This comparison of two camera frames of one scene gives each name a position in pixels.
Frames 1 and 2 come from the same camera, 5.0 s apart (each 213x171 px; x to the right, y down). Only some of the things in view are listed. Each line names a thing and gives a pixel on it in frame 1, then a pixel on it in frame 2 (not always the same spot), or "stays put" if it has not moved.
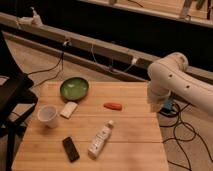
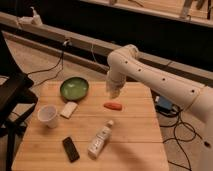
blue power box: [167, 106] stays put
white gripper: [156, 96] → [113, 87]
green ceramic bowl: [74, 89] stays put
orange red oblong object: [115, 106] stays put
